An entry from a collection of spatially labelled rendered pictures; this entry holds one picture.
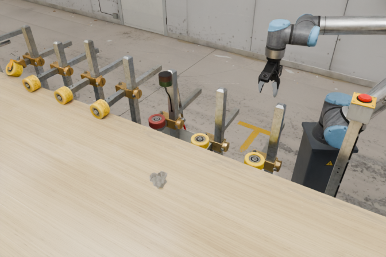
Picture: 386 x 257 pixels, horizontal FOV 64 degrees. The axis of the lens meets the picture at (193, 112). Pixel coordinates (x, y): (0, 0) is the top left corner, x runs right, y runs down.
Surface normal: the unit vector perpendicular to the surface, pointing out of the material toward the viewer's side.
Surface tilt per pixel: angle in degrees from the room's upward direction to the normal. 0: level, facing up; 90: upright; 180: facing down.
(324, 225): 0
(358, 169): 0
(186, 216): 0
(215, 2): 90
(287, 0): 90
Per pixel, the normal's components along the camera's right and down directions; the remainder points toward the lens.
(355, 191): 0.00, -0.82
